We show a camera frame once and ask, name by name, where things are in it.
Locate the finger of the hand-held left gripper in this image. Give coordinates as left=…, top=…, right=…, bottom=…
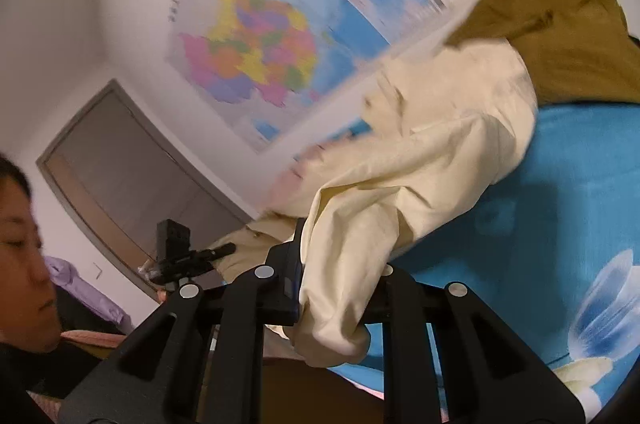
left=190, top=243, right=237, bottom=262

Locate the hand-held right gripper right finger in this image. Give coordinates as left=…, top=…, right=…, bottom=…
left=360, top=264, right=586, bottom=424

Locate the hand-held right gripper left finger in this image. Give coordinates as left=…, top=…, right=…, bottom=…
left=59, top=219, right=306, bottom=424

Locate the cream jacket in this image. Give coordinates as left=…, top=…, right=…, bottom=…
left=207, top=38, right=540, bottom=367

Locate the grey brown door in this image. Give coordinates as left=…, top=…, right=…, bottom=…
left=36, top=78, right=256, bottom=305

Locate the purple cloth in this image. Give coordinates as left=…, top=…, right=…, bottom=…
left=42, top=256, right=133, bottom=335

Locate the person's head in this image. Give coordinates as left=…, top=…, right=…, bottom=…
left=0, top=154, right=63, bottom=355

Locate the person's black top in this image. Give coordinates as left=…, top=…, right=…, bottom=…
left=0, top=339, right=116, bottom=424

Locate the blue printed bedsheet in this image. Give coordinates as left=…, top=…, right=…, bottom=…
left=325, top=101, right=640, bottom=410

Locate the olive green garment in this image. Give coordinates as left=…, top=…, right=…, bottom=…
left=445, top=0, right=640, bottom=104

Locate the colourful wall map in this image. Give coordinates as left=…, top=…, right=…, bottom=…
left=166, top=0, right=448, bottom=155

